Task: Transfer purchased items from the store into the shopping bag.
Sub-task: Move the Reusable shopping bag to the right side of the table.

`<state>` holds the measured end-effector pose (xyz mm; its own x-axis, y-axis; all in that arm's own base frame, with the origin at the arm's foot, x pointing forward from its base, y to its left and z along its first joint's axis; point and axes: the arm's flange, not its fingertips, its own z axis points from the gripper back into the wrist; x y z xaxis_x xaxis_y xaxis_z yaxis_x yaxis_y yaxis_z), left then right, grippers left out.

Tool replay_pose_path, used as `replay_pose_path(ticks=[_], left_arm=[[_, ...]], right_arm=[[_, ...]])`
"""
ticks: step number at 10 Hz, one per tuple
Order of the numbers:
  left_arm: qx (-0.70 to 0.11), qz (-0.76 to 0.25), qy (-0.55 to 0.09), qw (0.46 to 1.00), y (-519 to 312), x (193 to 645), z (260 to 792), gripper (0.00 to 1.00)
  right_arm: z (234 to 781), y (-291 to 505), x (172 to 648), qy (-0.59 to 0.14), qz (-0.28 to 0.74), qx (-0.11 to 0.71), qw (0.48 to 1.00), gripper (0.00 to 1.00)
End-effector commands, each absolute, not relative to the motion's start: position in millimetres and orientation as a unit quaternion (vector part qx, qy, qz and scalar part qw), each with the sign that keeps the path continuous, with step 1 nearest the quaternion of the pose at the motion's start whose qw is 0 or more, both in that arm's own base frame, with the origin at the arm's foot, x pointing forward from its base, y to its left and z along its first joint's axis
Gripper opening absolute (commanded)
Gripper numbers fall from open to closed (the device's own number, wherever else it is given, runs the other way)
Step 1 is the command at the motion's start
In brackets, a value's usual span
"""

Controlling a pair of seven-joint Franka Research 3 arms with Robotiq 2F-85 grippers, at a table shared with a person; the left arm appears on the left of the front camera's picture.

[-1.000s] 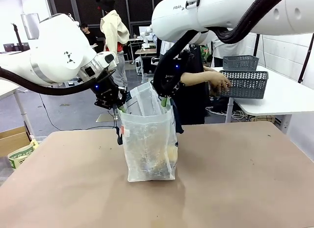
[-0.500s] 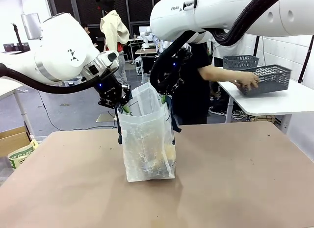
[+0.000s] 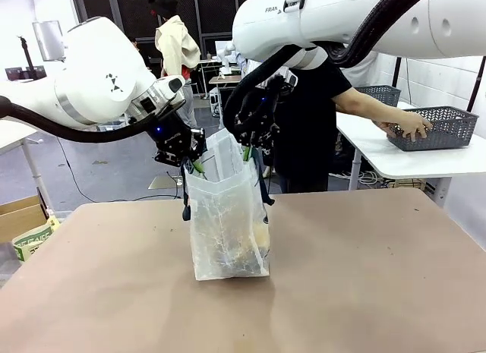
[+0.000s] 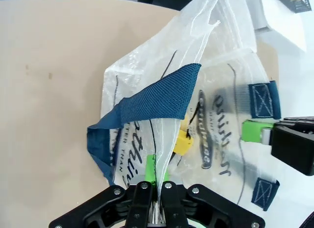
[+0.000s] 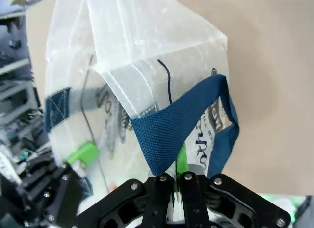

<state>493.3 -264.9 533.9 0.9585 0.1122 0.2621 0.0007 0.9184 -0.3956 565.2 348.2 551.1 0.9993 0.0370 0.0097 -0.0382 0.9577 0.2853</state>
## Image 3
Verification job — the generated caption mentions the person in black shirt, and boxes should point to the person in black shirt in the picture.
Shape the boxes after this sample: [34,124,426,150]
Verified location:
[271,58,354,194]

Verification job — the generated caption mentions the white table with slanted leg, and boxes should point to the white table with slanted leg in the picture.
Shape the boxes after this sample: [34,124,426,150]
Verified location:
[0,121,52,212]

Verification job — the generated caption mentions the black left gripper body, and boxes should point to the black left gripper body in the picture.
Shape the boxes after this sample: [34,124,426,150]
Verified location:
[151,108,193,156]

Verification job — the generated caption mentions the metal floor plate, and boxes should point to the metal floor plate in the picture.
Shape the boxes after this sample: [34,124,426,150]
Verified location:
[148,175,185,190]

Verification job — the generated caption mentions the dark grey plastic basket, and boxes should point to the dark grey plastic basket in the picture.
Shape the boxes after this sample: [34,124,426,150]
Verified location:
[355,85,402,109]
[386,106,480,152]

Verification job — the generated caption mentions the thin black floor cable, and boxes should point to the thin black floor cable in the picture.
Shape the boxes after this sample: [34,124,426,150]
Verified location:
[56,138,183,204]

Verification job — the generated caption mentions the brown cardboard box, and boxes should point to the brown cardboard box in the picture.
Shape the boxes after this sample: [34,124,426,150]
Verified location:
[0,195,49,244]

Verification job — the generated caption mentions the small white background robot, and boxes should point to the small white background robot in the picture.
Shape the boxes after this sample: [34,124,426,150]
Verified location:
[216,40,239,76]

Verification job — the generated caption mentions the person left hand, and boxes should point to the person left hand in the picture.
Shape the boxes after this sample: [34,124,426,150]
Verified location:
[379,112,434,143]

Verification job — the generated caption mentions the person in patterned black pants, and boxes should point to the person in patterned black pants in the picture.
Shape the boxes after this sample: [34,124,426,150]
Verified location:
[260,147,279,179]

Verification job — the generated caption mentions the person in cream jacket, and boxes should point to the person in cream jacket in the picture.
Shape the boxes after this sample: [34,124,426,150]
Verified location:
[147,0,201,128]

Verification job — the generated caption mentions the green printed carton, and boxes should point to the green printed carton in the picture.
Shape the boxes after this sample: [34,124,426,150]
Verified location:
[11,216,61,263]

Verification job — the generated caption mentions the black desk equipment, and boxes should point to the black desk equipment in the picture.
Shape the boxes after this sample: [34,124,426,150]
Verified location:
[4,66,46,80]

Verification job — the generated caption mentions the yellow packaged item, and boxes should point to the yellow packaged item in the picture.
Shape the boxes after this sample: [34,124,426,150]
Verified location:
[252,222,271,257]

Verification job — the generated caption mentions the black tripod stand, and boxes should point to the black tripod stand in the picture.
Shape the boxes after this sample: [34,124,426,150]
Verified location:
[17,36,36,80]

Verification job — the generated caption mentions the grey standing board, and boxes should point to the grey standing board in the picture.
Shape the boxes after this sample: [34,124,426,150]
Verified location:
[32,20,65,61]

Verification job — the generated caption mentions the white translucent shopping bag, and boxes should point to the white translucent shopping bag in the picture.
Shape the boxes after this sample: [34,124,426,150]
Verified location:
[181,128,275,282]

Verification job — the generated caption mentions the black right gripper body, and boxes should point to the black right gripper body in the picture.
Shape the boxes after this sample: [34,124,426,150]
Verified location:
[250,76,286,128]

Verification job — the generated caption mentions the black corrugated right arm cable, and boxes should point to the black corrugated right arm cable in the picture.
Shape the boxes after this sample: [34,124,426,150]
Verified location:
[222,0,437,143]

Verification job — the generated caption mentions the wooden pallet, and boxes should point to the wooden pallet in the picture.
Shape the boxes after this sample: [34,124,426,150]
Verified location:
[390,178,427,190]

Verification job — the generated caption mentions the person left forearm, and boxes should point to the person left forearm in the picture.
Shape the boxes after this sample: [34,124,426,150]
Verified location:
[333,87,409,128]

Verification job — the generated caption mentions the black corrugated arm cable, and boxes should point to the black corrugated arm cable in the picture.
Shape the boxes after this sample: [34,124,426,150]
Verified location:
[222,0,437,143]
[0,95,159,143]

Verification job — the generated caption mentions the white side table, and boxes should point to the white side table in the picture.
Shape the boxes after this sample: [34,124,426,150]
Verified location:
[336,100,486,191]

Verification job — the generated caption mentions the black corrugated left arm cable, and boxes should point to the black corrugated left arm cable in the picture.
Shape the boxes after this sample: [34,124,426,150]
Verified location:
[0,95,159,143]

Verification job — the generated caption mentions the white cables under table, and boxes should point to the white cables under table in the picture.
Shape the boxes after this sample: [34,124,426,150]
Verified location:
[328,169,389,188]

